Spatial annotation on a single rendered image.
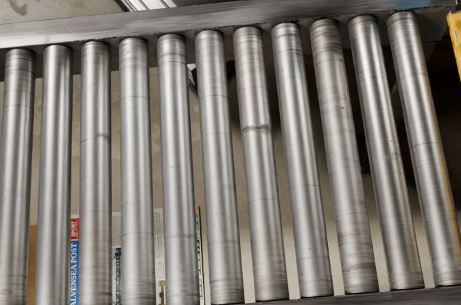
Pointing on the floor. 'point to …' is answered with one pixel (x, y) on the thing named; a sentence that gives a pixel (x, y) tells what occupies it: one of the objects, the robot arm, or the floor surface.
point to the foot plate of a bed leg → (363, 155)
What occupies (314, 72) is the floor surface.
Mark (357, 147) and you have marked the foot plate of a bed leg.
